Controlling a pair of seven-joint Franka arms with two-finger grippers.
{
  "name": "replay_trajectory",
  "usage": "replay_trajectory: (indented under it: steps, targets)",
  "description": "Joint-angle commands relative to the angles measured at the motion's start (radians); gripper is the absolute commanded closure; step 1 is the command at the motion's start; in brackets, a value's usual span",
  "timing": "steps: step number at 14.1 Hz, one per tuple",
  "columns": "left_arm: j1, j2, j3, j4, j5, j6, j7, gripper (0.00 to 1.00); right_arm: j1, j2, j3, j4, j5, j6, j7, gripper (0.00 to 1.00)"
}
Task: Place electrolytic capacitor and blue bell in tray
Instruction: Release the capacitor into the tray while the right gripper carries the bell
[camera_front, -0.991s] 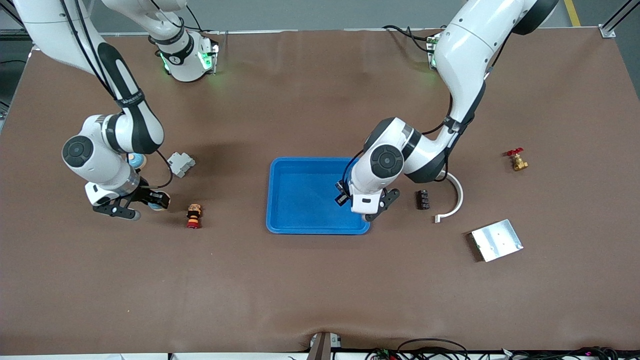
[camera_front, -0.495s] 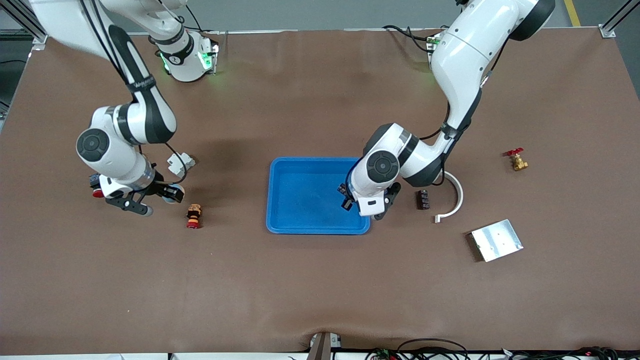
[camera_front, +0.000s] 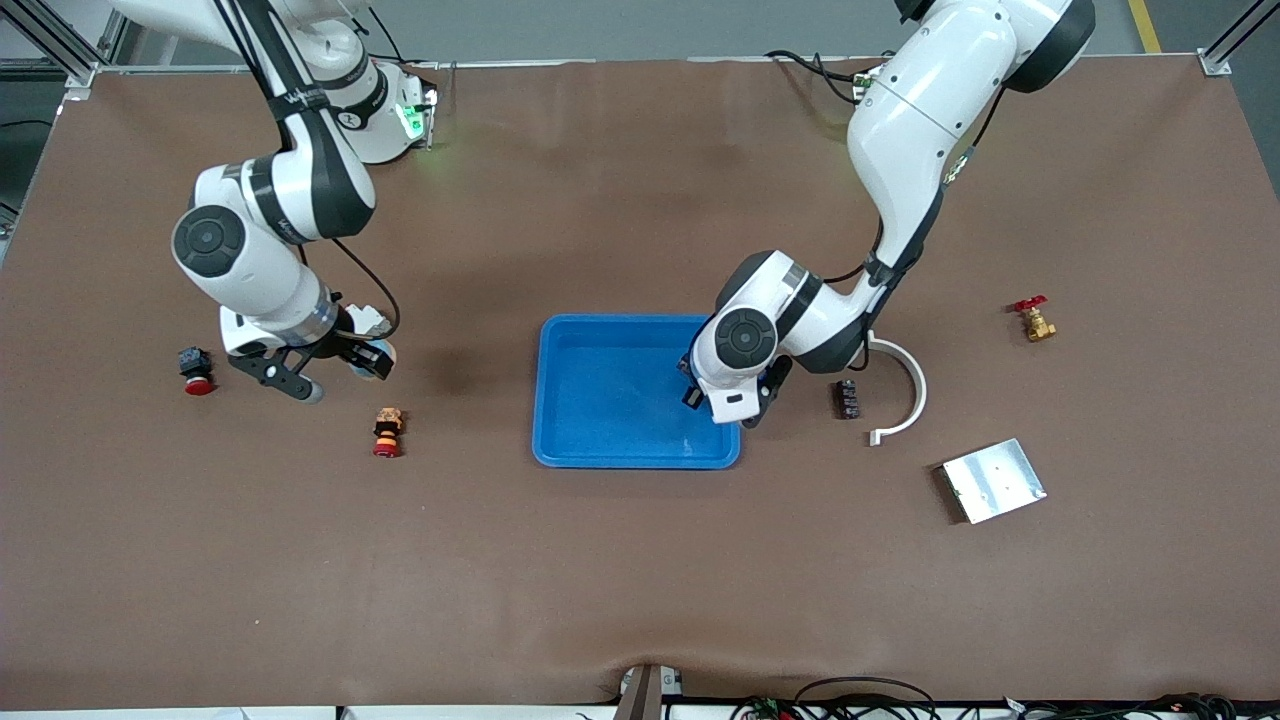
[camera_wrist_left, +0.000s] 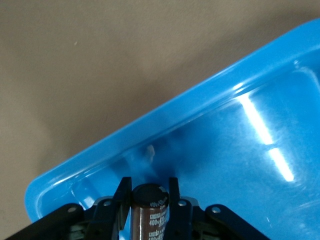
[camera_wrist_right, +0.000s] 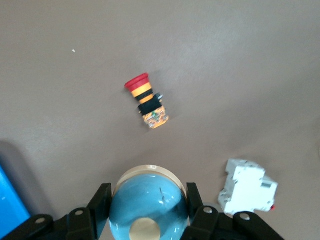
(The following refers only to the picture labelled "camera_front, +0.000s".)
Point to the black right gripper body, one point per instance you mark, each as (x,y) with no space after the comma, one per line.
(349,339)

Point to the blue desk bell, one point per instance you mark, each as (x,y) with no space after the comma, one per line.
(366,372)

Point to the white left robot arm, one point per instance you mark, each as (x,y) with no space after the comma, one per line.
(920,110)

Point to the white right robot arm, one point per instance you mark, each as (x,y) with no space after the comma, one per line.
(250,270)

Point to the blue plastic tray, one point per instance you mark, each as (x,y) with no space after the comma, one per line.
(610,400)

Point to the grey terminal block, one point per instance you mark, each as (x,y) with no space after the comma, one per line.
(368,318)

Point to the orange red emergency button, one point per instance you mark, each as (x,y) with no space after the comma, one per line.
(388,430)

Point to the brown table mat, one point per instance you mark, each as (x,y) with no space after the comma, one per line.
(640,560)

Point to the silver aluminium plate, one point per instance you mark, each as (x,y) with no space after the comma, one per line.
(995,485)

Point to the red push button switch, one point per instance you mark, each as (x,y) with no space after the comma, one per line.
(195,362)

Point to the white curved pipe bracket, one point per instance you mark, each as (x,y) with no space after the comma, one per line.
(921,390)

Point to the camera stand post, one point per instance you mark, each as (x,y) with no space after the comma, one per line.
(643,700)

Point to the aluminium frame post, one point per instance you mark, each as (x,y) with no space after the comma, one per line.
(82,76)
(1215,63)

